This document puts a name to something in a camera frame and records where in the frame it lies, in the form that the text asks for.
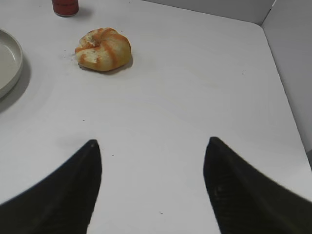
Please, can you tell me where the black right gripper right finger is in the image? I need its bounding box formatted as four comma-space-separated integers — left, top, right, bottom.
203, 136, 312, 234

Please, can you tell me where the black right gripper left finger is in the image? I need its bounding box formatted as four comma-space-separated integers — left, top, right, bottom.
0, 139, 101, 234

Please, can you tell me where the beige round plate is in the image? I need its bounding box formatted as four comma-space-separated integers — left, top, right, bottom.
0, 29, 23, 98

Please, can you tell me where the orange striped bread roll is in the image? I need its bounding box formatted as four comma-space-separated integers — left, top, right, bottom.
75, 28, 131, 72

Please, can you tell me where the red soda can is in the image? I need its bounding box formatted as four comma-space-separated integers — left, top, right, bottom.
52, 0, 79, 17

